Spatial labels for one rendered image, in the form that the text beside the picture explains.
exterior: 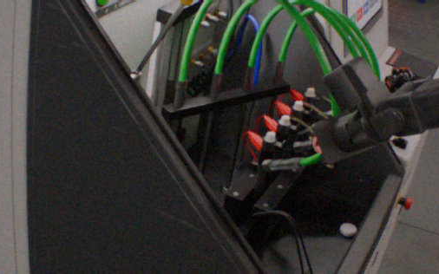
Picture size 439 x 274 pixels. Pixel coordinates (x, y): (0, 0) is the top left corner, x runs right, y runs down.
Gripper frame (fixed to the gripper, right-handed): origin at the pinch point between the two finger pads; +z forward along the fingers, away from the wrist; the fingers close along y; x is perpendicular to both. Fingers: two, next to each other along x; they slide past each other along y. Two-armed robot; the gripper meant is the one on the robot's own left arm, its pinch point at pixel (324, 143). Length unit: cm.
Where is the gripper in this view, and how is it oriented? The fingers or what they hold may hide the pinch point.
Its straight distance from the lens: 117.9
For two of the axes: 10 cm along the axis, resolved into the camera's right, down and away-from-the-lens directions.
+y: -9.1, 2.8, -3.1
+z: -2.8, 1.5, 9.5
